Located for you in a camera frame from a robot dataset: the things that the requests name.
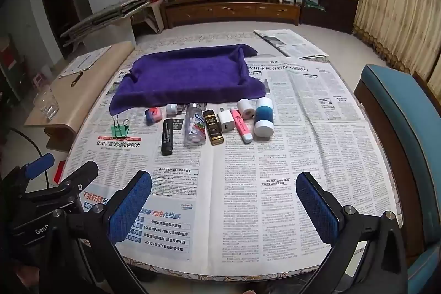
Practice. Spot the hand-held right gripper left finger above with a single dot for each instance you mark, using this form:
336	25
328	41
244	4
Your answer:
132	208

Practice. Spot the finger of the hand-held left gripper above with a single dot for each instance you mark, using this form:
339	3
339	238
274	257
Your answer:
81	177
39	165

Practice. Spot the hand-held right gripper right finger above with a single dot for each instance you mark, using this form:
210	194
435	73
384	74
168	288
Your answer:
315	208

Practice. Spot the green binder clip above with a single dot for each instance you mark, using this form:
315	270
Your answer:
120	132

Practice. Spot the black slim box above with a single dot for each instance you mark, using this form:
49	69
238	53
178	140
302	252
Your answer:
167	139

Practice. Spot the pink and blue eraser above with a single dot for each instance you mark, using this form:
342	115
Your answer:
153	115

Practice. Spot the clear bottle with pills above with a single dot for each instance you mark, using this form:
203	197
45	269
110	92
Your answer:
194	128

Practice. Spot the white bottle cap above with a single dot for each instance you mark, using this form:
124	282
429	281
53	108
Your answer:
171	109

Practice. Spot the teal and white cylinder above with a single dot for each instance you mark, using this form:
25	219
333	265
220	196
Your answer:
264	115

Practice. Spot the pink highlighter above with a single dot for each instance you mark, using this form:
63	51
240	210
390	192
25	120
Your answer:
241	125

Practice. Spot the black and gold box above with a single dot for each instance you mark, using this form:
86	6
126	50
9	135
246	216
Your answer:
213	128

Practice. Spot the white charger cube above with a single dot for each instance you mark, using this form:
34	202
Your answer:
226	121

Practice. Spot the clear drinking glass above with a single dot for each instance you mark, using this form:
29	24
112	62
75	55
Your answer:
46	104

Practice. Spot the newspaper spread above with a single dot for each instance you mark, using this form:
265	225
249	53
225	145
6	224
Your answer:
275	159

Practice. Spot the pink plastic stool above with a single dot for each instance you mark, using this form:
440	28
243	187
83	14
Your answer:
38	78

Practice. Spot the dark pen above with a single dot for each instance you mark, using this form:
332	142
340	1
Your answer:
77	79

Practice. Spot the beige wooden side table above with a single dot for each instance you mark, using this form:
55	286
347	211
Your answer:
93	73

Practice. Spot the white paper sheet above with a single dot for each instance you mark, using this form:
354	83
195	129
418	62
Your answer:
84	61

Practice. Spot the blue cushioned chair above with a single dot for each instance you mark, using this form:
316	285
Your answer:
396	101

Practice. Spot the purple towel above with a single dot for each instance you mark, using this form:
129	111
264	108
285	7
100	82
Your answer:
186	73

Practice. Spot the dark wooden door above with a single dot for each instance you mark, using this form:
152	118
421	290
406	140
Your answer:
60	18

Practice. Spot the stack of newspapers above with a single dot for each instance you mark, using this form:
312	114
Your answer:
103	16

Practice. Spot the folded newspaper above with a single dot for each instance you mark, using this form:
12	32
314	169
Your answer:
289	42

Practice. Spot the brown wooden cabinet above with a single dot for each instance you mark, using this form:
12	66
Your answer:
227	10

